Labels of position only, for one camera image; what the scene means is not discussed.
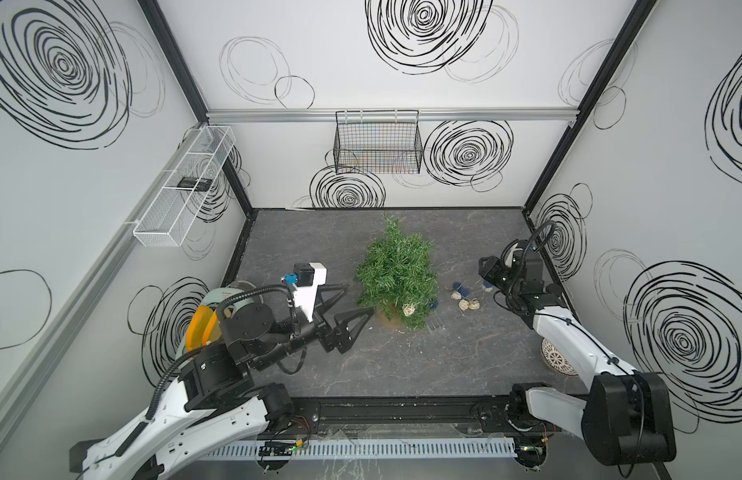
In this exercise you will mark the string lights with rattan balls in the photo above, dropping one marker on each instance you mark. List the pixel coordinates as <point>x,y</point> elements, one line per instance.
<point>460,293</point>

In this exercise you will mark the aluminium wall rail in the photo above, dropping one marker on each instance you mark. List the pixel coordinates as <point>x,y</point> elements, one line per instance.
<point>232,116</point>

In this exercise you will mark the black corner frame post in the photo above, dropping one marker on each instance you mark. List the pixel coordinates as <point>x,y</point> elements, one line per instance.
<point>625,38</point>
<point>172,52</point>

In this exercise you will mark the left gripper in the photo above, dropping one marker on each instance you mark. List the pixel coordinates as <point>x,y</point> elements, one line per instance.
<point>335,336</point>

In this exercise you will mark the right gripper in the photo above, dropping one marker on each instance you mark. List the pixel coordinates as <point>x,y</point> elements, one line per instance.
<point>488,270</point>

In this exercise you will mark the white slotted cable duct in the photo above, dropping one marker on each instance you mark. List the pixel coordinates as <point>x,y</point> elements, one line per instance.
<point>364,449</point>

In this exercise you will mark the black corner frame post left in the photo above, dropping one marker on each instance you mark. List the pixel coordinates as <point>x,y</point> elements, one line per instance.
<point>172,52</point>

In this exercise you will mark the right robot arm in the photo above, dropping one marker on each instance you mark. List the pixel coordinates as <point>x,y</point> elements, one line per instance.
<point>625,418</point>

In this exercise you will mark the black wire basket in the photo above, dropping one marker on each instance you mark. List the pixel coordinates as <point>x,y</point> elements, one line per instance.
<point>378,147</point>

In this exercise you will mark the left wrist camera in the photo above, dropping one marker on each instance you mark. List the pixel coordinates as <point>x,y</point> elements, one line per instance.
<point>304,282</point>

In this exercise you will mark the white wire shelf basket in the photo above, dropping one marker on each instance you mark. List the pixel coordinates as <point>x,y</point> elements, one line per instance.
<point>179,202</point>

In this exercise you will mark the black corner frame post right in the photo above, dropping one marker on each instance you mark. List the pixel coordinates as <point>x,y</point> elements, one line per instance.
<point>625,38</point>

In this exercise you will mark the small black item in shelf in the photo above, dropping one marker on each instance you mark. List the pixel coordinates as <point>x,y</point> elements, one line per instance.
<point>195,184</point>

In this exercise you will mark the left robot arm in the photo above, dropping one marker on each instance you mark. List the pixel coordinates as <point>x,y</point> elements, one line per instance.
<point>206,398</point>

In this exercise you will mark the white woven round trivet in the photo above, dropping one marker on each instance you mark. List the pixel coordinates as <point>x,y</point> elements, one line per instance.
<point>555,360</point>

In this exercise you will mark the small green christmas tree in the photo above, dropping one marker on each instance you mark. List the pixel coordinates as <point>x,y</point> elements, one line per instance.
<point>396,276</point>

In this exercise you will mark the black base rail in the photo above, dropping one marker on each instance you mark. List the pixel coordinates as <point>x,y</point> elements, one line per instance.
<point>401,411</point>

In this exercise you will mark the orange toast slice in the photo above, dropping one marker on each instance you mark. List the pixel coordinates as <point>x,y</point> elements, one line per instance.
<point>195,335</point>
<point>211,332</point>

